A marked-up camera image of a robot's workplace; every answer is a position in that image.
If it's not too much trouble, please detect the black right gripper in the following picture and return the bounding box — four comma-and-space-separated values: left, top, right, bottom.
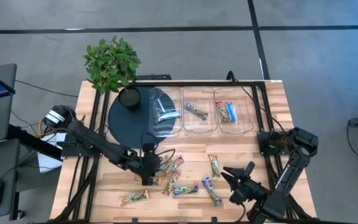
220, 161, 268, 205

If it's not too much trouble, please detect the white paper sheet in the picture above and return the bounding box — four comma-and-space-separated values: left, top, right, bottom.
37, 133, 68, 174

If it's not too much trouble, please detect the green plant with black pot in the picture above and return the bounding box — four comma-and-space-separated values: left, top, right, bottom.
83, 36, 143, 111

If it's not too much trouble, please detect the black desk beam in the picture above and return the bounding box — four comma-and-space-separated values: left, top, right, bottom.
8, 123, 64, 161

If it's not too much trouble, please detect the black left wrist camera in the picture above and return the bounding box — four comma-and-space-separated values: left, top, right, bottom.
142, 142, 157, 154

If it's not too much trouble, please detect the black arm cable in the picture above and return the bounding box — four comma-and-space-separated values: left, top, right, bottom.
232, 74, 288, 134

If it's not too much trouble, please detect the black bracket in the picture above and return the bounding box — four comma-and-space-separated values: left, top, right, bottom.
134, 73, 172, 82

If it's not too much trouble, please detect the thin black cable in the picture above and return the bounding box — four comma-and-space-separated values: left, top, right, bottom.
14, 80, 80, 98

